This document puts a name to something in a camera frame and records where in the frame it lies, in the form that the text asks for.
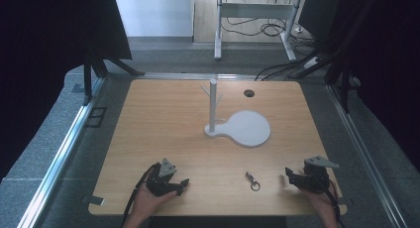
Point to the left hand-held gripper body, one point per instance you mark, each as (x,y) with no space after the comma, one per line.
(159,183)

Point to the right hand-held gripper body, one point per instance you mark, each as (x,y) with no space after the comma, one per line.
(316,178)

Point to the white peg stand round base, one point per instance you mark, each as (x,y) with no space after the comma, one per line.
(246,129)

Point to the person's left hand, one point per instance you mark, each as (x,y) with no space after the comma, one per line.
(149,201)

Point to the person's right hand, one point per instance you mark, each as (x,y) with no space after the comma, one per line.
(319,201)

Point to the black stand legs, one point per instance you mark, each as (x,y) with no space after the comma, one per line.
(340,72)

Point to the white power strip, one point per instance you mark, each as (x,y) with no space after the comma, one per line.
(311,62)

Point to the black tripod stand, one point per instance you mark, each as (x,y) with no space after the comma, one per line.
(99,64)

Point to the black curtain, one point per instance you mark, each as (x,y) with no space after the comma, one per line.
(49,56)
(383,56)

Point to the aluminium rail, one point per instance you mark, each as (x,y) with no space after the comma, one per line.
(198,76)
(366,155)
(62,152)

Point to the white metal desk frame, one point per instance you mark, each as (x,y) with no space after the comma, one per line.
(254,10)

